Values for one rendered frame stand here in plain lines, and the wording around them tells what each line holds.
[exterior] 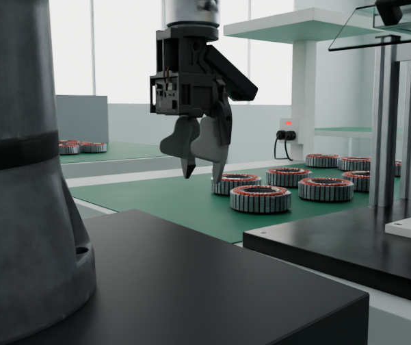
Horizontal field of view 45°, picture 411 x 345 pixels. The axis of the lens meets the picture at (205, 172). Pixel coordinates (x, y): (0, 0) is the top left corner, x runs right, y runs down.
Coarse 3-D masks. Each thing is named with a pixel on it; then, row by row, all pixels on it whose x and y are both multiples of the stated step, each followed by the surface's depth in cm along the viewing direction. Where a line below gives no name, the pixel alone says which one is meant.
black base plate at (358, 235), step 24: (336, 216) 76; (360, 216) 76; (384, 216) 76; (408, 216) 76; (264, 240) 63; (288, 240) 62; (312, 240) 62; (336, 240) 62; (360, 240) 62; (384, 240) 62; (408, 240) 62; (312, 264) 58; (336, 264) 55; (360, 264) 52; (384, 264) 52; (408, 264) 52; (384, 288) 50; (408, 288) 48
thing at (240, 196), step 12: (240, 192) 88; (252, 192) 94; (264, 192) 94; (276, 192) 88; (288, 192) 90; (240, 204) 88; (252, 204) 86; (264, 204) 87; (276, 204) 87; (288, 204) 89
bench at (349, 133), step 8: (320, 128) 483; (328, 128) 483; (336, 128) 483; (344, 128) 483; (352, 128) 483; (360, 128) 483; (368, 128) 483; (336, 136) 427; (344, 136) 421; (352, 136) 415; (360, 136) 409; (368, 136) 403; (400, 136) 381
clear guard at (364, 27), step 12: (360, 12) 62; (372, 12) 61; (408, 12) 56; (348, 24) 62; (360, 24) 60; (372, 24) 59; (408, 24) 55; (336, 36) 62; (348, 36) 60; (360, 36) 59; (372, 36) 57; (384, 36) 56; (396, 36) 54; (408, 36) 53; (336, 48) 60; (348, 48) 59; (360, 48) 58
